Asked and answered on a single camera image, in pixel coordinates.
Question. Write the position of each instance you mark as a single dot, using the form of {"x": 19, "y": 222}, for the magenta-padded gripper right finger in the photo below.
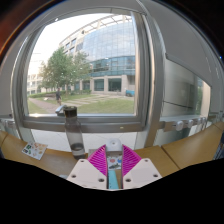
{"x": 143, "y": 172}

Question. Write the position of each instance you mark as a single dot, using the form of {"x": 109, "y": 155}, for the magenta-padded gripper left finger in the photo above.
{"x": 85, "y": 173}

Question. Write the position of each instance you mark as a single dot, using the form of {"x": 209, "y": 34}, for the white and teal power strip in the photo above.
{"x": 113, "y": 180}

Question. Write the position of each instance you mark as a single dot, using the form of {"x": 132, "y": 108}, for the clear bottle with dark cap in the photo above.
{"x": 75, "y": 133}

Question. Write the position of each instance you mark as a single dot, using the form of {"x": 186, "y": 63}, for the small colourful sticker sheet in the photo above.
{"x": 34, "y": 150}

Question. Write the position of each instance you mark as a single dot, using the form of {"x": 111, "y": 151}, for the row of white round knobs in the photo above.
{"x": 180, "y": 125}

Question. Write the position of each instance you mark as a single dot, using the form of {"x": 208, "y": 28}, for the blue vehicle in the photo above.
{"x": 130, "y": 93}

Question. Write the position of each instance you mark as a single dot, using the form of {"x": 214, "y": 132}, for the dark blue chair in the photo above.
{"x": 220, "y": 146}

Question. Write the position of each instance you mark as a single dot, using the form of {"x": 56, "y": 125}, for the person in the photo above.
{"x": 58, "y": 96}

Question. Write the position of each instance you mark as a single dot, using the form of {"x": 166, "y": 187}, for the green tree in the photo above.
{"x": 63, "y": 68}

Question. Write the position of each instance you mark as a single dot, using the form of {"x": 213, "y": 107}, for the glass office building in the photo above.
{"x": 110, "y": 50}

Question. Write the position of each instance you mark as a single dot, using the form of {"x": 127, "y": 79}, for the grey window frame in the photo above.
{"x": 100, "y": 124}

